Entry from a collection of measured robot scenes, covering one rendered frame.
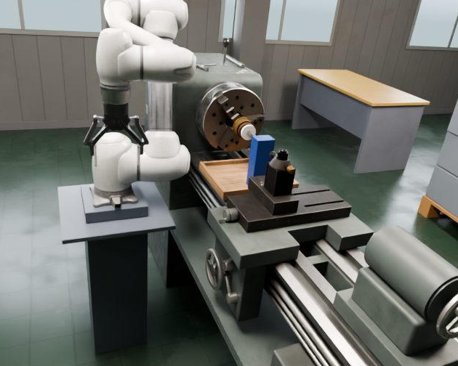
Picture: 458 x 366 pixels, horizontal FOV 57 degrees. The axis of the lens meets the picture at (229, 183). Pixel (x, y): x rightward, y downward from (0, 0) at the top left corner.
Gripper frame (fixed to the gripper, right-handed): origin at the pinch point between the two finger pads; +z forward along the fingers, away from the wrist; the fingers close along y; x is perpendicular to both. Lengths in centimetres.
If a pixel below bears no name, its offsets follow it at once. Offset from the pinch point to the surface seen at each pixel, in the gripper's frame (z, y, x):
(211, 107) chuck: -4, -42, -49
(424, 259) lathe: -3, -68, 66
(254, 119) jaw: 1, -62, -46
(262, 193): 10, -50, 8
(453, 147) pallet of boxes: 47, -255, -116
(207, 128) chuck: 6, -41, -49
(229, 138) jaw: 9, -51, -44
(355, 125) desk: 68, -237, -225
